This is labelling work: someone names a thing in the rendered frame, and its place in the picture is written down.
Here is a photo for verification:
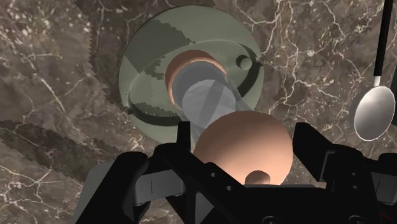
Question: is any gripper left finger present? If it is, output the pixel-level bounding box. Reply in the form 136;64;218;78
112;120;249;224

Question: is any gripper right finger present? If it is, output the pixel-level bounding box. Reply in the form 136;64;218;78
292;122;397;224

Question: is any pale green round plate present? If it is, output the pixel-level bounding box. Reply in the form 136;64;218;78
118;4;265;144

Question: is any silver spoon with black handle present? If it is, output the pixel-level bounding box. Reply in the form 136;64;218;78
352;0;397;142

